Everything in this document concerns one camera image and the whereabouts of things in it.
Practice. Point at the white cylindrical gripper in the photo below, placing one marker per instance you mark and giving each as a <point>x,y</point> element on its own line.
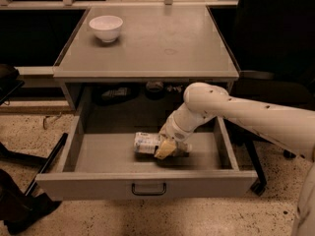
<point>171,132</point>

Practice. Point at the clear plastic bottle white label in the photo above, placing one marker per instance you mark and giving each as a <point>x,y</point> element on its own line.
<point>147,143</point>

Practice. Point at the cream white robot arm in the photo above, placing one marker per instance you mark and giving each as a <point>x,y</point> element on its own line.
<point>287,127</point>

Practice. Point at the open grey top drawer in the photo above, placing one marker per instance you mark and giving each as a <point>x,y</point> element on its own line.
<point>98,161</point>

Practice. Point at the grey metal drawer cabinet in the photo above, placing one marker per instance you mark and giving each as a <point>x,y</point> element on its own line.
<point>177,43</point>

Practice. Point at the dark tape roll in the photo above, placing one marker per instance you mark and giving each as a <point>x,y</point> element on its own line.
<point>154,90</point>

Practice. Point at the small metal clutter piece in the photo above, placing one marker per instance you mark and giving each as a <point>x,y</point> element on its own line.
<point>178,89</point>

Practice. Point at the black object inside cabinet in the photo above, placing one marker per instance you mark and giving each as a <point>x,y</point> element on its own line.
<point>114,94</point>

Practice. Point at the black bar on floor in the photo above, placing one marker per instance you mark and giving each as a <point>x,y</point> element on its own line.
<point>47,162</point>

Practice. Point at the white ceramic bowl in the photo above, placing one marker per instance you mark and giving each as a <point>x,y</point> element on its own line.
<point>106,28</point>

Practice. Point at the black office chair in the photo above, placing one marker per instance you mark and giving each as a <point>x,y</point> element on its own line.
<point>276,36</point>

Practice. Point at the black chair at left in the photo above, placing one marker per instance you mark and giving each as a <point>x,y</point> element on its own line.
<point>9,81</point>

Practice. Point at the black drawer handle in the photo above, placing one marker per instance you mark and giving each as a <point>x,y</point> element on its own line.
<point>149,190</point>

